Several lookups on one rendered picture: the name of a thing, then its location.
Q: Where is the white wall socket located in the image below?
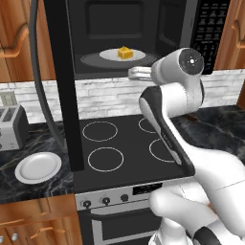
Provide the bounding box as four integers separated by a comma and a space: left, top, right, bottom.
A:
0, 91, 18, 107

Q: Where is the silver oven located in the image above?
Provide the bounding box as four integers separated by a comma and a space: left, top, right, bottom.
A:
74, 177, 167, 245

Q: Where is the black microwave door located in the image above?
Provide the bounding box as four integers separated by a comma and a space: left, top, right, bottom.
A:
43, 0, 85, 172

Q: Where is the dark oven door handle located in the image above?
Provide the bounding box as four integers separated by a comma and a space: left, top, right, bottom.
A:
83, 207, 155, 222

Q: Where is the yellow cheese block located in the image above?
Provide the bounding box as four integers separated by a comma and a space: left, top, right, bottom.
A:
117, 46, 134, 61

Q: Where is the wooden base cupboard door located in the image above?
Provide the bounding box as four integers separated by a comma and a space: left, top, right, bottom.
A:
0, 219, 84, 245

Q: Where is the wooden drawer handle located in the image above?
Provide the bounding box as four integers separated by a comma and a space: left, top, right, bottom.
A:
0, 216, 25, 227

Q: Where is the oven door with dark window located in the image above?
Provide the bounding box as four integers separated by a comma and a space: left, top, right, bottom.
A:
78, 207, 165, 245

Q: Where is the black microwave oven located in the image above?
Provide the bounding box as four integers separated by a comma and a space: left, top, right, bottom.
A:
66, 0, 232, 81

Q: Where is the wooden drawer front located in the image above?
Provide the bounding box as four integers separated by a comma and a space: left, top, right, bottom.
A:
0, 193, 79, 228

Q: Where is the silver toaster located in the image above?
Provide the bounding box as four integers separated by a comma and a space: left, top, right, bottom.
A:
0, 102, 30, 152

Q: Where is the large white plate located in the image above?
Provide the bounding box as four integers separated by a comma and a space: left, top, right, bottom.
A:
14, 151, 63, 186

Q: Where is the dark grey microwave door handle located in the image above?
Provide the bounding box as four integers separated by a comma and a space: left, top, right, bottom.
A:
28, 0, 69, 152

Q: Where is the wooden wall cupboard door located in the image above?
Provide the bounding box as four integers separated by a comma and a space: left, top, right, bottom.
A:
212, 0, 245, 72
0, 0, 57, 83

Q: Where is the small white plate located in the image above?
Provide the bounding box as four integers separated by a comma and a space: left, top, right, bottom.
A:
99, 48, 147, 63

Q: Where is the dark round microwave turntable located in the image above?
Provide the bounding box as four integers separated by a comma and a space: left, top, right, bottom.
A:
79, 52, 158, 70

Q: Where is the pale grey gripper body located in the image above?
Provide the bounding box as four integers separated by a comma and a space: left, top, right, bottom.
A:
127, 65, 154, 81

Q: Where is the black hob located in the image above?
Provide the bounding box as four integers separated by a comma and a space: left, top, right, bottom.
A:
72, 113, 196, 194

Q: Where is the wooden base cupboard handle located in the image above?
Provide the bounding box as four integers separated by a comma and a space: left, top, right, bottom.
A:
30, 226, 67, 240

